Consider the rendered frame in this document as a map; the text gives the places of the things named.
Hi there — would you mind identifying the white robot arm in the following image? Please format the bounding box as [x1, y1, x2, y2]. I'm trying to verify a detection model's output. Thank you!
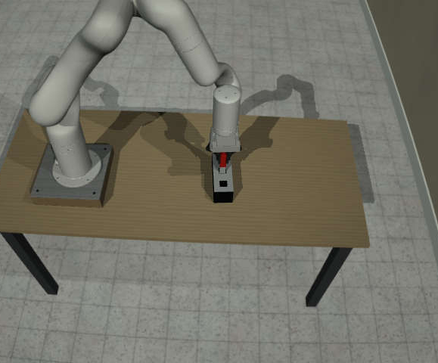
[29, 0, 241, 188]

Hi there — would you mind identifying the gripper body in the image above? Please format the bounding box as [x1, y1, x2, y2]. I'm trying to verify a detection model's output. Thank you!
[210, 126, 239, 151]

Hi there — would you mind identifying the red and grey pin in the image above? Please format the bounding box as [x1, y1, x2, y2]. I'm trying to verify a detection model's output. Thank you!
[219, 152, 227, 173]

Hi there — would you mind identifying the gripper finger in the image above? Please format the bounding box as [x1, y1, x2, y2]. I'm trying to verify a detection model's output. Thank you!
[226, 152, 235, 164]
[206, 143, 221, 164]

